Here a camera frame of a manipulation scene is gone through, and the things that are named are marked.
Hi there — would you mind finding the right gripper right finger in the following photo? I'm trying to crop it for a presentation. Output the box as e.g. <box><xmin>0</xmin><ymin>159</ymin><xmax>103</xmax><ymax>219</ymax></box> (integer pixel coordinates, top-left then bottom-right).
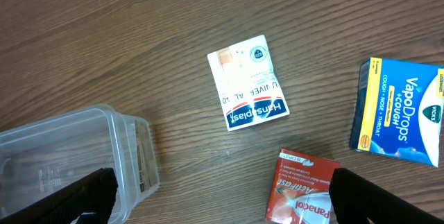
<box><xmin>329</xmin><ymin>168</ymin><xmax>443</xmax><ymax>224</ymax></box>

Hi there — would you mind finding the blue VapoDrops box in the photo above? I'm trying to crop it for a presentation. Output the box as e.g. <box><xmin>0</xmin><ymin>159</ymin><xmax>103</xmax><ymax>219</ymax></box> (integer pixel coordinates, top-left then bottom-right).
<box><xmin>350</xmin><ymin>58</ymin><xmax>443</xmax><ymax>166</ymax></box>

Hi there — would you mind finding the red Panadol box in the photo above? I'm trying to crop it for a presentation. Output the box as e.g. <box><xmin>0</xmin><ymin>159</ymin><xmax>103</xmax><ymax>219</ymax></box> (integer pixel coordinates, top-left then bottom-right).
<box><xmin>266</xmin><ymin>148</ymin><xmax>341</xmax><ymax>224</ymax></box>

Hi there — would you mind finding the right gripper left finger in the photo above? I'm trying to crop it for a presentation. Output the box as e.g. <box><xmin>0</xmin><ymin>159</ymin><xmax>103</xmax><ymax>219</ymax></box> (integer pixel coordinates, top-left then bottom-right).
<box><xmin>1</xmin><ymin>168</ymin><xmax>118</xmax><ymax>224</ymax></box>

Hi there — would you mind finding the white Hansaplast plaster box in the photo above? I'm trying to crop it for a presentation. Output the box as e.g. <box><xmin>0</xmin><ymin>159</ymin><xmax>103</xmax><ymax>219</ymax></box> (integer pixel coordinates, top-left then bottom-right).
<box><xmin>207</xmin><ymin>35</ymin><xmax>289</xmax><ymax>131</ymax></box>

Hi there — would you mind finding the clear plastic container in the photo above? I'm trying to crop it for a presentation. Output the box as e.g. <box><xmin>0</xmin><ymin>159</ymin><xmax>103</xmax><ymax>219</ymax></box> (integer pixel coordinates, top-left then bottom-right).
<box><xmin>1</xmin><ymin>104</ymin><xmax>160</xmax><ymax>223</ymax></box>

